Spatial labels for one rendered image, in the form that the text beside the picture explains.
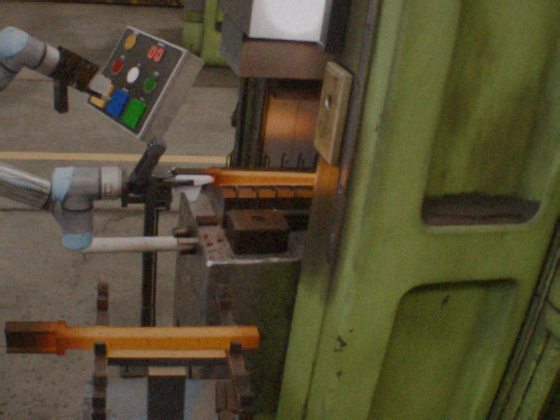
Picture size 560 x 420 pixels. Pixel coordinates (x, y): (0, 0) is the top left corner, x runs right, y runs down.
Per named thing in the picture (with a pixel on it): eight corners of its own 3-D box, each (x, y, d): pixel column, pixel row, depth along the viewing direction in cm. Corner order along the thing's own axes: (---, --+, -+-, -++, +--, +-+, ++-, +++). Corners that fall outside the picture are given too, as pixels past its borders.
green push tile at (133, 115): (133, 128, 186) (145, 105, 186) (120, 120, 191) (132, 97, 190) (137, 131, 188) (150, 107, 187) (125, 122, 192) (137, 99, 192)
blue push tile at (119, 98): (116, 117, 193) (128, 94, 192) (104, 110, 198) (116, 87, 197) (120, 120, 194) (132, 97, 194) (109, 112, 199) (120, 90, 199)
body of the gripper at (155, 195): (169, 196, 159) (118, 196, 156) (171, 162, 156) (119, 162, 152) (173, 210, 153) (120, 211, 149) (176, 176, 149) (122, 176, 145)
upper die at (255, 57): (237, 76, 139) (242, 32, 135) (218, 53, 156) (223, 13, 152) (417, 86, 152) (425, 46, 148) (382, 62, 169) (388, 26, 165)
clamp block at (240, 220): (233, 255, 144) (236, 228, 141) (225, 236, 151) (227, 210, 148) (287, 253, 147) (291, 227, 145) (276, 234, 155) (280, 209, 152)
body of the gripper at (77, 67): (102, 68, 172) (67, 49, 162) (87, 97, 172) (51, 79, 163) (90, 61, 177) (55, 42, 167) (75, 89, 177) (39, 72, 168)
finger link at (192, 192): (211, 197, 158) (172, 196, 155) (213, 174, 155) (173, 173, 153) (213, 203, 155) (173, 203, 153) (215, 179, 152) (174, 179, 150)
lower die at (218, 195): (221, 228, 154) (225, 194, 150) (205, 190, 171) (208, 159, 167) (389, 224, 167) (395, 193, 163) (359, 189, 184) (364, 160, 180)
